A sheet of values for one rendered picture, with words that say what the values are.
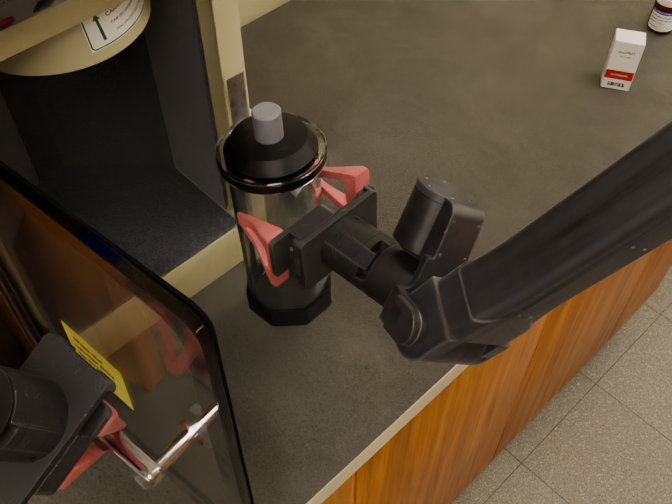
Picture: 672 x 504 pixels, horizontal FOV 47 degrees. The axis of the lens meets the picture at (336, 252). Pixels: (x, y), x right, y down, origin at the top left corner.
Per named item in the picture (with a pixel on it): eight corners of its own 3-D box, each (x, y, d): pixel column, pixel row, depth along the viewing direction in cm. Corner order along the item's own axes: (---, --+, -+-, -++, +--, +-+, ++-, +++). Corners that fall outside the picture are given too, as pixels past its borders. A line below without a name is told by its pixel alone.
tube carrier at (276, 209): (224, 290, 91) (191, 150, 75) (290, 239, 96) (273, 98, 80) (288, 340, 86) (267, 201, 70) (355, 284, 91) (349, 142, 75)
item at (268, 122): (207, 166, 77) (195, 113, 72) (275, 122, 81) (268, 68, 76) (270, 210, 72) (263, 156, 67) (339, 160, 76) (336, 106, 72)
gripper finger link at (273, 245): (216, 204, 75) (282, 253, 70) (271, 167, 78) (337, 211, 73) (226, 251, 80) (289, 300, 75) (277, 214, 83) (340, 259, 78)
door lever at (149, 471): (127, 382, 64) (119, 365, 62) (207, 449, 60) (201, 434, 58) (75, 428, 62) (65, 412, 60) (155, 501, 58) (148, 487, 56)
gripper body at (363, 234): (287, 237, 72) (344, 278, 68) (363, 180, 76) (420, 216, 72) (293, 282, 76) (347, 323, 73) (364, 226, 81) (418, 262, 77)
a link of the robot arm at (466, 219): (402, 354, 62) (482, 361, 67) (462, 230, 58) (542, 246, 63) (342, 278, 72) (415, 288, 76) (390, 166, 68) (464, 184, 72)
